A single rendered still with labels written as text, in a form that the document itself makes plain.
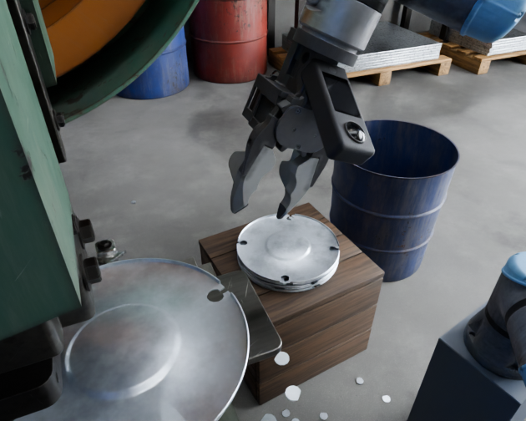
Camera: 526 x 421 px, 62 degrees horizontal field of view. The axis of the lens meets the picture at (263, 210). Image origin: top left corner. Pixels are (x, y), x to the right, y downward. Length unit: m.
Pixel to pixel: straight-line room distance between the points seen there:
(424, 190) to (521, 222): 0.85
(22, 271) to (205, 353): 0.35
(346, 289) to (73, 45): 0.86
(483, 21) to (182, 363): 0.47
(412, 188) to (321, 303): 0.51
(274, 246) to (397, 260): 0.58
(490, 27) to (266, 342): 0.40
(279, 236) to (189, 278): 0.69
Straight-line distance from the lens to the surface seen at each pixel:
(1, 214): 0.19
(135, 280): 0.63
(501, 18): 0.50
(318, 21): 0.46
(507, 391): 1.00
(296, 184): 0.52
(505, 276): 0.90
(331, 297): 1.18
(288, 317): 1.13
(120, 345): 0.55
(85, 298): 0.42
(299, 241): 1.26
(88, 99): 0.71
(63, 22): 0.70
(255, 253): 1.23
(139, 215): 2.07
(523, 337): 0.84
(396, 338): 1.58
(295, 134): 0.48
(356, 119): 0.45
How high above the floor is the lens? 1.22
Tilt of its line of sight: 37 degrees down
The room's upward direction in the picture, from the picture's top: straight up
